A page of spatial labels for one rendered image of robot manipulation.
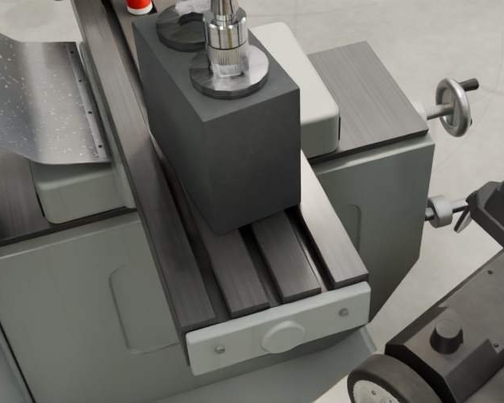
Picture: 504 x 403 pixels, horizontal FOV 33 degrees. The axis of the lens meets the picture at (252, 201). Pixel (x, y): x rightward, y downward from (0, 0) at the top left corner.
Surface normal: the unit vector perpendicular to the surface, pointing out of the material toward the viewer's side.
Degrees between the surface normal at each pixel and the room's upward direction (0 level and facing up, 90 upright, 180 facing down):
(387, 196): 90
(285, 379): 0
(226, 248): 0
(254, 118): 90
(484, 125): 0
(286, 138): 90
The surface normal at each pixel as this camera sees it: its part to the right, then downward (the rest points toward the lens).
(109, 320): 0.31, 0.68
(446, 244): -0.05, -0.69
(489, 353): 0.43, -0.11
